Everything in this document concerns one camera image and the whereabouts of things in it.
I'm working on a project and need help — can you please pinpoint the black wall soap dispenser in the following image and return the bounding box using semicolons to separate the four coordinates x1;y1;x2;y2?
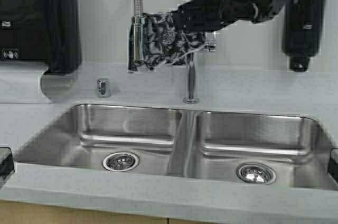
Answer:
282;0;326;73

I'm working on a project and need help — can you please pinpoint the left sink cabinet door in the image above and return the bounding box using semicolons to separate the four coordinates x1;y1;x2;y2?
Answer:
1;201;168;223

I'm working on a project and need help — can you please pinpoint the right sink cabinet door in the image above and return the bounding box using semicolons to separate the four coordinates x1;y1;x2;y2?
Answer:
167;218;215;224

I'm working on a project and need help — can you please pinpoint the black white patterned cloth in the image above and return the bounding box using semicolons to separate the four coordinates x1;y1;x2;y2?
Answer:
128;12;206;72

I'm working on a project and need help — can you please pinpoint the small chrome counter button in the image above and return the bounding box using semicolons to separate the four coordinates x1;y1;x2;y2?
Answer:
97;78;110;98

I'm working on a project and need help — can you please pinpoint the robot base right corner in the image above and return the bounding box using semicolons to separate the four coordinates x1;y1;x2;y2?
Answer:
327;148;338;182

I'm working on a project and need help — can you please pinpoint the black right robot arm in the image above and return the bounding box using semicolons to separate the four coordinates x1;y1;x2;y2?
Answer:
172;0;289;32

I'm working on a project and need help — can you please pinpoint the black paper towel dispenser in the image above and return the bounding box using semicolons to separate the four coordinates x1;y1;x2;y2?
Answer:
1;0;82;75

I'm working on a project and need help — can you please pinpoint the sink cabinet door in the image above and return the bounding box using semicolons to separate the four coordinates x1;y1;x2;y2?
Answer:
1;201;168;223
167;218;215;224

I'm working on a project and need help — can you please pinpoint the stainless steel double sink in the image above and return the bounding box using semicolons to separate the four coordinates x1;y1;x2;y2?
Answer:
15;104;337;190

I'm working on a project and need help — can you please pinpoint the robot base left corner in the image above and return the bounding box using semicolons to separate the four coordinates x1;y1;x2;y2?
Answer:
0;147;15;188

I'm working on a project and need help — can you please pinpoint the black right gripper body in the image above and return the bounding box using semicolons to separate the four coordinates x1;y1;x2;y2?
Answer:
171;0;258;32

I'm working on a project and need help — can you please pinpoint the white paper towel sheet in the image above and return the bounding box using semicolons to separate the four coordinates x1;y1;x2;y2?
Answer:
1;61;52;104

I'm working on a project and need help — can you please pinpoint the chrome spring neck faucet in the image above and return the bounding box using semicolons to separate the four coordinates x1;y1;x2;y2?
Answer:
131;0;218;105

